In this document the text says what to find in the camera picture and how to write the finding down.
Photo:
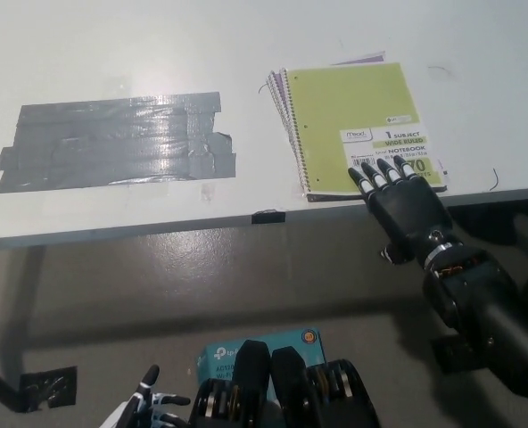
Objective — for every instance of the black robot torso blocks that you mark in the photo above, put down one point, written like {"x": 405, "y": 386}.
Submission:
{"x": 291, "y": 392}

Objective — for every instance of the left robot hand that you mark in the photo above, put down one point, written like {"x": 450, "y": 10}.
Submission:
{"x": 134, "y": 414}

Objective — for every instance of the grey duct tape patch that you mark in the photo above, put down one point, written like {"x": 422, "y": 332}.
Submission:
{"x": 117, "y": 142}

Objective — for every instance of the dark object under table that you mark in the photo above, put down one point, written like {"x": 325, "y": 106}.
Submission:
{"x": 505, "y": 223}

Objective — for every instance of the purple spiral notebook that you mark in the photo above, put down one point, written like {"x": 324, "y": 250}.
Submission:
{"x": 278, "y": 87}

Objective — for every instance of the small black tape strip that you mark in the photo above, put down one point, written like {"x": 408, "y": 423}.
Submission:
{"x": 268, "y": 216}

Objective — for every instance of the teal TP-Link box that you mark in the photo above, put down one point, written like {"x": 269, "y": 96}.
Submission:
{"x": 217, "y": 354}

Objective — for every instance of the green spiral Mead notebook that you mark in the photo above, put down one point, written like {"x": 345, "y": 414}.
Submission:
{"x": 344, "y": 102}

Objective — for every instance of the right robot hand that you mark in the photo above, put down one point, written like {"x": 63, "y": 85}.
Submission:
{"x": 406, "y": 209}

